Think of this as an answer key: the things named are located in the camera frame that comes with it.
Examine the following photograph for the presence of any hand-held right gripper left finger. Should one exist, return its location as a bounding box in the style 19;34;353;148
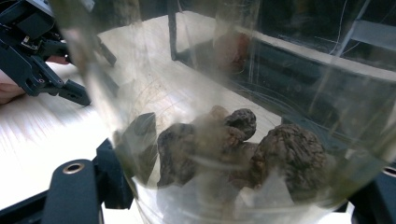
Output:
92;111;158;210

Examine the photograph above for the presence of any glass jar of dried mushrooms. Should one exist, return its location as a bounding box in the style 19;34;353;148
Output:
49;0;396;224

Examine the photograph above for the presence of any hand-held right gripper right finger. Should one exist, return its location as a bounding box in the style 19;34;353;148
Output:
281;115;372;188

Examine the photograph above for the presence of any grey metal stand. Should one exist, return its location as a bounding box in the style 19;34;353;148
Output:
335;0;396;57

